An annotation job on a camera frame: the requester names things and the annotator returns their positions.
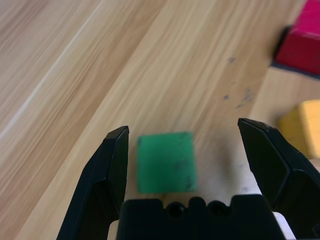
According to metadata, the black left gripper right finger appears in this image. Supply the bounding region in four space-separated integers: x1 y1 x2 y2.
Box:
237 117 320 240

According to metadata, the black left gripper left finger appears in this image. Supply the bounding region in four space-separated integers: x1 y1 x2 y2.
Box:
55 125 130 240

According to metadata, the yellow wooden block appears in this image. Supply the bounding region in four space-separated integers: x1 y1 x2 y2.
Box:
278 99 320 160

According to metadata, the green wooden block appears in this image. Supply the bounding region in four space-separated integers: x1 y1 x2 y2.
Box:
136 131 199 194

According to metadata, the red wooden block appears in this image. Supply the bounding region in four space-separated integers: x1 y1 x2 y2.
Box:
273 0 320 75

